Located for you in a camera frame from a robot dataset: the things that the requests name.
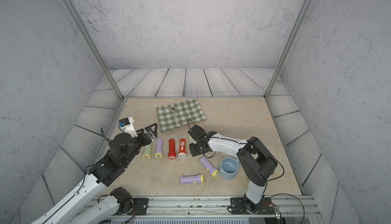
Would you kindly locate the purple flashlight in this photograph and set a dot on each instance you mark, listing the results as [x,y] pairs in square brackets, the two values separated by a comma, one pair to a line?
[213,171]
[192,179]
[159,148]

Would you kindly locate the green checkered cloth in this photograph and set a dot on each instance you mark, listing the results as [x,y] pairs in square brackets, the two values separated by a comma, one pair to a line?
[188,110]

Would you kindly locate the red flashlight with logo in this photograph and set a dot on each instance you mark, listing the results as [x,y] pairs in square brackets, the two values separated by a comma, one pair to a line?
[182,149]

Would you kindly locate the green flashlight top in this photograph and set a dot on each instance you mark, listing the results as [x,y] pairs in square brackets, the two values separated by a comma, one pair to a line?
[147,152]

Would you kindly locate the blue mug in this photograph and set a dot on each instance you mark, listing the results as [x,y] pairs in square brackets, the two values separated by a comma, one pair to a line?
[228,168]

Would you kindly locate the purple flashlight bottom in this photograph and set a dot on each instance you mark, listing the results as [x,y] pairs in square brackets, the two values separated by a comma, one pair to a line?
[192,179]

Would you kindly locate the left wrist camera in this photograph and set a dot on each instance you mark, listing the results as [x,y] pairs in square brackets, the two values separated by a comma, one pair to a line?
[126,125]

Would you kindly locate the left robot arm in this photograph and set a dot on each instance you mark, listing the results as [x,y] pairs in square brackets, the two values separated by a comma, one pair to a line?
[122,151]

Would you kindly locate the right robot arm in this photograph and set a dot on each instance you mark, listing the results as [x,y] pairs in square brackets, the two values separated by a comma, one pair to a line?
[256,160]

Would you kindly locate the metal base rail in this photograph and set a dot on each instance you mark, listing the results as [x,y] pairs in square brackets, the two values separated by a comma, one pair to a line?
[279,209]

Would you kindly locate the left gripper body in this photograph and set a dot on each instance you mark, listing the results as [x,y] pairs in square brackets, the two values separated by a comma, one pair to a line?
[141,140]

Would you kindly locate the green flashlight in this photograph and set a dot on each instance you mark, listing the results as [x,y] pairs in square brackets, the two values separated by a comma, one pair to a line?
[147,152]
[190,140]

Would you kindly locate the metal spoon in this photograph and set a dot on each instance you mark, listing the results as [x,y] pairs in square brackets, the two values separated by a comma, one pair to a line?
[176,115]

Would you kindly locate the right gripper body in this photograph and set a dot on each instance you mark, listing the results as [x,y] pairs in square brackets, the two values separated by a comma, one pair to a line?
[195,148]

